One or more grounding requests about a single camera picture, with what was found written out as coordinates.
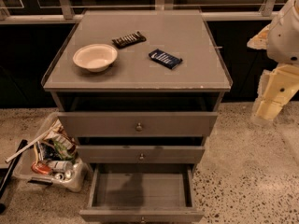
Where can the robot gripper body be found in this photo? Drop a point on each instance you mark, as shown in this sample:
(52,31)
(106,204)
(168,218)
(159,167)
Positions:
(284,37)

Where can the grey bottom drawer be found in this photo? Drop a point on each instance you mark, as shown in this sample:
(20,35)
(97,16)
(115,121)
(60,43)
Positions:
(142,194)

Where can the grey drawer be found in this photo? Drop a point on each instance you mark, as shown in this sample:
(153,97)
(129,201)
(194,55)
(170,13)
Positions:
(142,194)
(140,154)
(137,124)

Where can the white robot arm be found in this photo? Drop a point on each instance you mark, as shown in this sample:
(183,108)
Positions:
(280,39)

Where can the grey drawer cabinet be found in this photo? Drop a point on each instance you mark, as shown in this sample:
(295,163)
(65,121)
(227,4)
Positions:
(134,82)

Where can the grey middle drawer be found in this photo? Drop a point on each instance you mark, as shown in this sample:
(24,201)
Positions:
(140,154)

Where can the grey top drawer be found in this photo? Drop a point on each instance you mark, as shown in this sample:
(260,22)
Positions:
(137,124)

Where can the blue snack packet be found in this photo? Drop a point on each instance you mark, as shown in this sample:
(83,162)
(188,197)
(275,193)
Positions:
(165,59)

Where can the dark striped snack bar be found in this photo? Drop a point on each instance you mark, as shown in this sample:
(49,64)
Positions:
(128,40)

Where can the white paper bowl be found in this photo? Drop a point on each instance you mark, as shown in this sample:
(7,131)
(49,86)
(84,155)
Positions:
(95,57)

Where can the green snack bag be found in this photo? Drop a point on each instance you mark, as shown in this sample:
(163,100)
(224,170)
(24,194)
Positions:
(65,148)

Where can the silver can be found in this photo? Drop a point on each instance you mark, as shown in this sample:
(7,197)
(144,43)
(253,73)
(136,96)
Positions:
(60,166)

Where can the clear plastic bin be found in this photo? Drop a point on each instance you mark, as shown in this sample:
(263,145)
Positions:
(52,158)

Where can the red can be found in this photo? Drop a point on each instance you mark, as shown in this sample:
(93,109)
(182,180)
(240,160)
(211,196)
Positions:
(41,168)

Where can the black bar on floor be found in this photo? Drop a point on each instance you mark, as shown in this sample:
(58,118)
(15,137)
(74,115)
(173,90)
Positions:
(5,176)

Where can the white stick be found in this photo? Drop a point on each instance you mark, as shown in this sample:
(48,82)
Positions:
(19,152)

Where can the white window frame rail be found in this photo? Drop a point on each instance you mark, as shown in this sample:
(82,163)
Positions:
(54,11)

